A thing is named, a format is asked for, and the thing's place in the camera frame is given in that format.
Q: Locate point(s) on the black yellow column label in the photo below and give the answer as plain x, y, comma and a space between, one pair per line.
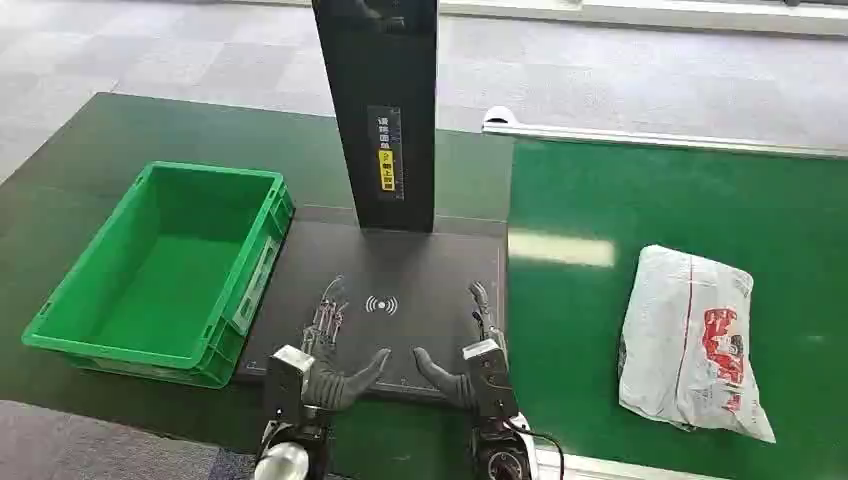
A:
386, 156

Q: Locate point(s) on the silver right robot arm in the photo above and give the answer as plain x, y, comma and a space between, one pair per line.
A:
503, 454

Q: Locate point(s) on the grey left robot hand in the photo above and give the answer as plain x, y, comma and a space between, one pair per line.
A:
334, 387

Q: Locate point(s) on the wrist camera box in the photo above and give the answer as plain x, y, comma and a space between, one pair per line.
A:
286, 381
491, 384

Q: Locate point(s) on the white label on crate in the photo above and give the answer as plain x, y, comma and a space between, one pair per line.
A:
255, 288

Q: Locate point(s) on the green conveyor belt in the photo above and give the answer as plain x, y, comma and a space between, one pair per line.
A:
662, 199

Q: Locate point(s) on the white plastic parcel bag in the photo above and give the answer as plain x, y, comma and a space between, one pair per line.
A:
689, 344

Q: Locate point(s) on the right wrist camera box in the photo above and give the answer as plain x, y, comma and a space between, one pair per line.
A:
491, 384

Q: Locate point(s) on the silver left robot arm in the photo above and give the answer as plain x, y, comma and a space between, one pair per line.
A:
291, 450

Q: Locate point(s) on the green plastic crate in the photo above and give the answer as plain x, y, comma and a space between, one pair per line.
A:
166, 285

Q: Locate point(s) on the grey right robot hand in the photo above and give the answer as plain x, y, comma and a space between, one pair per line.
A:
450, 384

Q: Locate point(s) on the black scanner column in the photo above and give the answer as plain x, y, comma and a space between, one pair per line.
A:
381, 79

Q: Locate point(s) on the black scanner base plate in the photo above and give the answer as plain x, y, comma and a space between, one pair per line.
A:
397, 265

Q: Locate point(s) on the white conveyor side rail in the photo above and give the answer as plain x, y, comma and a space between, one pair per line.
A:
662, 138
609, 467

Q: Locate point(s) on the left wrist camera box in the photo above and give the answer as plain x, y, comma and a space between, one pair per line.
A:
286, 381

